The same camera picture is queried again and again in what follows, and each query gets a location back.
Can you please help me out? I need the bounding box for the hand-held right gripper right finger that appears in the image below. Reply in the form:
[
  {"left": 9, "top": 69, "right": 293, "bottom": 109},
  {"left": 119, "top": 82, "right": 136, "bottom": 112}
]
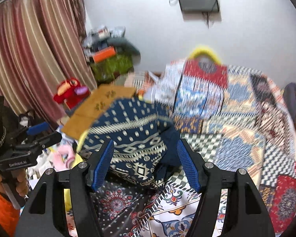
[{"left": 176, "top": 138, "right": 274, "bottom": 237}]

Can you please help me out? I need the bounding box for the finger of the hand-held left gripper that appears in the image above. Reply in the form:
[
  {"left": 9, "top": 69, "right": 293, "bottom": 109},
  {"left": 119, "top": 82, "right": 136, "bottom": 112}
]
[
  {"left": 15, "top": 132, "right": 63, "bottom": 155},
  {"left": 8, "top": 122, "right": 50, "bottom": 141}
]

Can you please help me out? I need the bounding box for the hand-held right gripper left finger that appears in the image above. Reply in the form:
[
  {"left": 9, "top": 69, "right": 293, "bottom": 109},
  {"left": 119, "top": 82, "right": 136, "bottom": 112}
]
[{"left": 15, "top": 139, "right": 115, "bottom": 237}]

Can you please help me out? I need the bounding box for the navy patterned hooded robe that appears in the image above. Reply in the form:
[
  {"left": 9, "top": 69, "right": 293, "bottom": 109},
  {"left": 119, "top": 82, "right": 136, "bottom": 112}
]
[{"left": 78, "top": 98, "right": 182, "bottom": 190}]

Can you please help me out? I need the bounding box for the person's left forearm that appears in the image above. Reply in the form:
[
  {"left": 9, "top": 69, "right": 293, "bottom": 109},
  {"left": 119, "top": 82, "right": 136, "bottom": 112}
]
[{"left": 0, "top": 181, "right": 21, "bottom": 237}]

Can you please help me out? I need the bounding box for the pile of colourful clothes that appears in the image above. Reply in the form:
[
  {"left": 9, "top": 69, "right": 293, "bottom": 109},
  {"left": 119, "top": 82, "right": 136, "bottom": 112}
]
[{"left": 27, "top": 138, "right": 79, "bottom": 178}]

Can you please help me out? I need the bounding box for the person's left hand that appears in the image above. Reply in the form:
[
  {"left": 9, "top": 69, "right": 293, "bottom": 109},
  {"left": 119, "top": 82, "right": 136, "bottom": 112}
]
[{"left": 0, "top": 166, "right": 29, "bottom": 199}]

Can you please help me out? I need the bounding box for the red plush toy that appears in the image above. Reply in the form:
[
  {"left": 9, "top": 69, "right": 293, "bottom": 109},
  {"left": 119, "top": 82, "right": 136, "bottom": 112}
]
[{"left": 53, "top": 78, "right": 90, "bottom": 109}]

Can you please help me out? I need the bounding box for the brown cardboard piece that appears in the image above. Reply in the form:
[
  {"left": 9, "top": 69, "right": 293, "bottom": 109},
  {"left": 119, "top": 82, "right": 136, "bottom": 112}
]
[{"left": 60, "top": 84, "right": 137, "bottom": 139}]

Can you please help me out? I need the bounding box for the patchwork bedspread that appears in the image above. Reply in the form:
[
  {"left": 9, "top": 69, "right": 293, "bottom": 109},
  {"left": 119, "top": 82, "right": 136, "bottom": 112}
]
[{"left": 64, "top": 59, "right": 296, "bottom": 237}]

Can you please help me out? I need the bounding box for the striped pink curtain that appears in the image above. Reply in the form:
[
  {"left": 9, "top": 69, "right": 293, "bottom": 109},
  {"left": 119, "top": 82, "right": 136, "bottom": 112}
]
[{"left": 0, "top": 0, "right": 98, "bottom": 131}]

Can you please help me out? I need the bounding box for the orange box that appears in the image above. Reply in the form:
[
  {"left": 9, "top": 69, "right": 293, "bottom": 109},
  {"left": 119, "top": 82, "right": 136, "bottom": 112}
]
[{"left": 92, "top": 46, "right": 115, "bottom": 63}]

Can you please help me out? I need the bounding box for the pile of papers and boxes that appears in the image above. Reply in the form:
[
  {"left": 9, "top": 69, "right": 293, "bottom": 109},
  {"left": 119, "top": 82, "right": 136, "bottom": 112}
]
[{"left": 82, "top": 26, "right": 126, "bottom": 55}]

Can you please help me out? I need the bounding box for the grey cushion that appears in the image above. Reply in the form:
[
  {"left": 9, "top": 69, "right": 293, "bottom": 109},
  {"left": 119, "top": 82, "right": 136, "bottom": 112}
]
[{"left": 107, "top": 38, "right": 141, "bottom": 56}]

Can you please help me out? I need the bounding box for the grey backpack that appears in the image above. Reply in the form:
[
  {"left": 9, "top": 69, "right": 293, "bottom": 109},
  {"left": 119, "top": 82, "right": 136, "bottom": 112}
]
[{"left": 284, "top": 82, "right": 296, "bottom": 124}]

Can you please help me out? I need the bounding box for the yellow plush ring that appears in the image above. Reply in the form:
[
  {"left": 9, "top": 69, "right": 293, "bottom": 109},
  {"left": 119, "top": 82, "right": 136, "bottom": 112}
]
[{"left": 189, "top": 45, "right": 222, "bottom": 63}]

